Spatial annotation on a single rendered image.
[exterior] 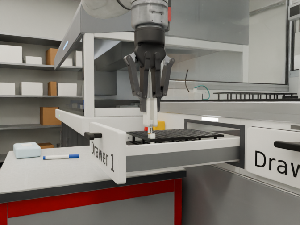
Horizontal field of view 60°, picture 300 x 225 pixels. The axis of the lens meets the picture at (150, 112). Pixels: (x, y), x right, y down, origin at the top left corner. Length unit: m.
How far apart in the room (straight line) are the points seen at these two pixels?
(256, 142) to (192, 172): 0.33
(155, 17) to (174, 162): 0.34
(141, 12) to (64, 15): 4.54
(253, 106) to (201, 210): 0.41
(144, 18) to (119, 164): 0.33
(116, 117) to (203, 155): 0.93
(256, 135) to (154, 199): 0.41
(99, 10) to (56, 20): 4.32
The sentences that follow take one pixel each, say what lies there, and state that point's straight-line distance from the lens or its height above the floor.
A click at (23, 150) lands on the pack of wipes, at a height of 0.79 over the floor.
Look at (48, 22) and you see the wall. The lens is 5.05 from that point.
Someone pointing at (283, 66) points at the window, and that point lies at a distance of 0.66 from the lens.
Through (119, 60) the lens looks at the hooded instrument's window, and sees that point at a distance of 1.56.
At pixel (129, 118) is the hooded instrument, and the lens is 1.54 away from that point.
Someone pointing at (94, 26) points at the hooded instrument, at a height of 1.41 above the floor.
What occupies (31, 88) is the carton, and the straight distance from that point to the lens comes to 4.41.
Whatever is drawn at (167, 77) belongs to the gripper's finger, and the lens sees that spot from 0.66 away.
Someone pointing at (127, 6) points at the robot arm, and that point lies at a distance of 0.72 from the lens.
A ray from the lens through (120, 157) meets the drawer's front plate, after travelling 0.54.
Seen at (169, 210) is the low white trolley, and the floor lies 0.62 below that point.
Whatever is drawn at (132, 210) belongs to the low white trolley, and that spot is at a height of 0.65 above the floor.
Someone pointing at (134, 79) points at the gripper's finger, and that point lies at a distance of 0.62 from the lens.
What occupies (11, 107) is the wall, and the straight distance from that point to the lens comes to 4.80.
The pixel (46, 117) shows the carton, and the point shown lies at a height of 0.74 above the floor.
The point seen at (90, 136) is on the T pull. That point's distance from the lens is 0.63.
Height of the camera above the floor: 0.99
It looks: 2 degrees down
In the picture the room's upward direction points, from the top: straight up
